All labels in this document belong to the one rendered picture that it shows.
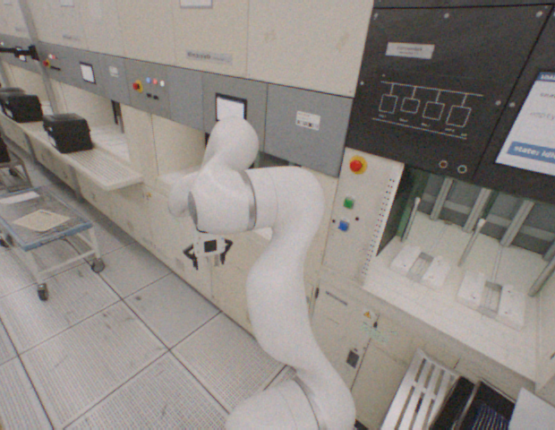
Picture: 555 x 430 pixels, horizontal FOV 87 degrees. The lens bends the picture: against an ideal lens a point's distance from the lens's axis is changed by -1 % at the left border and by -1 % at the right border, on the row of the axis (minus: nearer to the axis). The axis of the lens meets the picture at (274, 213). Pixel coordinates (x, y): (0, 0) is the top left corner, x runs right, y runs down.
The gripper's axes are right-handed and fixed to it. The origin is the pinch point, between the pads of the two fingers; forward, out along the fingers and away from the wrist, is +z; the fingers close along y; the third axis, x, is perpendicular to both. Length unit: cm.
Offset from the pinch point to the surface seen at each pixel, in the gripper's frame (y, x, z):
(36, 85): -115, 401, -3
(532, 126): 68, -43, -56
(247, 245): 30, 39, 26
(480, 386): 53, -66, 4
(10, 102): -120, 303, 0
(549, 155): 70, -48, -50
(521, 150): 68, -43, -50
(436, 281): 86, -30, 11
